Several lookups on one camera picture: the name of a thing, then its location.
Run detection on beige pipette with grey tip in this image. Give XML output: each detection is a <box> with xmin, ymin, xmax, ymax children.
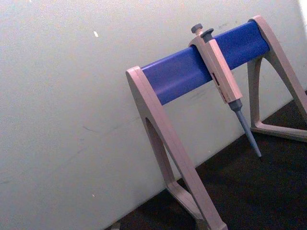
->
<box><xmin>188</xmin><ymin>23</ymin><xmax>263</xmax><ymax>161</ymax></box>

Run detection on beige stand with blue bar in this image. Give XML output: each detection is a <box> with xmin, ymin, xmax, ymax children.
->
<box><xmin>125</xmin><ymin>15</ymin><xmax>307</xmax><ymax>230</ymax></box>

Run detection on black table cloth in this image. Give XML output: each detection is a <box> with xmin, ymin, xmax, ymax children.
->
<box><xmin>112</xmin><ymin>90</ymin><xmax>307</xmax><ymax>230</ymax></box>

